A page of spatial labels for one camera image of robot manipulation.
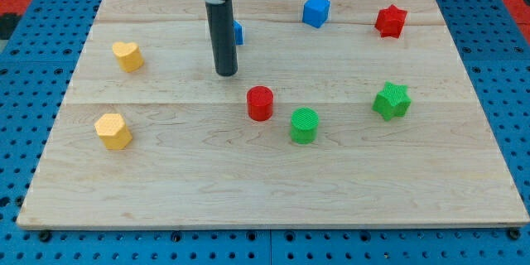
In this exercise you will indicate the blue cube block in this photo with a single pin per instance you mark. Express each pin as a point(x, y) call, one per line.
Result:
point(315, 12)

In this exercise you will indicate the red star block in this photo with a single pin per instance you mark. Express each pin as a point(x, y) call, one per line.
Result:
point(391, 21)

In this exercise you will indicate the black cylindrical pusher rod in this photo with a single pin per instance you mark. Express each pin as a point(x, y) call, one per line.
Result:
point(222, 36)

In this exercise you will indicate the green star block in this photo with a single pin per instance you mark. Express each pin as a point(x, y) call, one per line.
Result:
point(392, 101)

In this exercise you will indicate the green cylinder block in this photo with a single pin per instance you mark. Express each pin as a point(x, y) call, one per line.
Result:
point(304, 124)

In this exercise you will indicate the blue block behind rod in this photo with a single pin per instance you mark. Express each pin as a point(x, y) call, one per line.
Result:
point(238, 33)

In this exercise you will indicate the wooden board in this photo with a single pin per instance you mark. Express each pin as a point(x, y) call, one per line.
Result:
point(198, 161)

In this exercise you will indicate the red cylinder block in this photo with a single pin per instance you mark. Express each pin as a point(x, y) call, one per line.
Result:
point(260, 103)

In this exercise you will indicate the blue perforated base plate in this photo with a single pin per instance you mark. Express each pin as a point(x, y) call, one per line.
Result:
point(40, 57)

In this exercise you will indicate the yellow heart block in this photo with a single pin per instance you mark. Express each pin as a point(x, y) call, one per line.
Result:
point(128, 55)

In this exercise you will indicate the yellow hexagon block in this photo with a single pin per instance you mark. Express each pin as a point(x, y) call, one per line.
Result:
point(113, 131)

